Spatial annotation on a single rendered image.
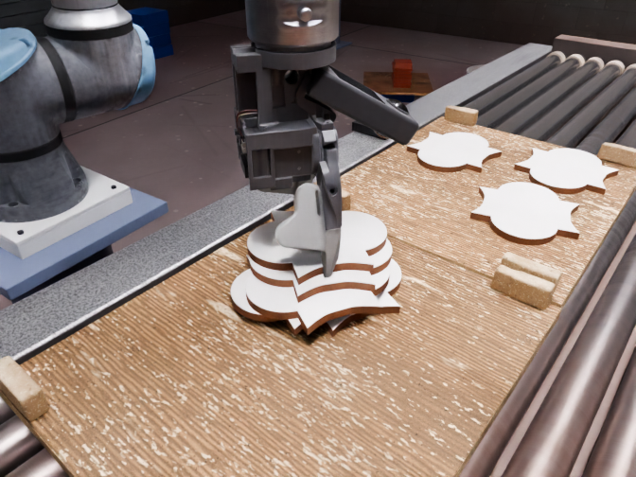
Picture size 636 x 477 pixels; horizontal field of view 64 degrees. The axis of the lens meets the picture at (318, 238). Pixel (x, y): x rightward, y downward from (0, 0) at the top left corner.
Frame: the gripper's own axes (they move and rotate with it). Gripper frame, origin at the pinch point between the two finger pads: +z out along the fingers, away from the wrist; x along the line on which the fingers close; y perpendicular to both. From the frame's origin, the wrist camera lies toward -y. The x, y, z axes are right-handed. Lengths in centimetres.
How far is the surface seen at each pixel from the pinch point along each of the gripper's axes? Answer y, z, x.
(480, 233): -21.6, 4.7, -2.3
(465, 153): -30.2, 3.7, -21.9
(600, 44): -100, 4, -74
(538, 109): -60, 7, -44
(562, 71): -83, 7, -66
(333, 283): 0.4, 0.6, 6.9
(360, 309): -1.4, 2.0, 9.6
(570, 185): -39.0, 3.7, -8.3
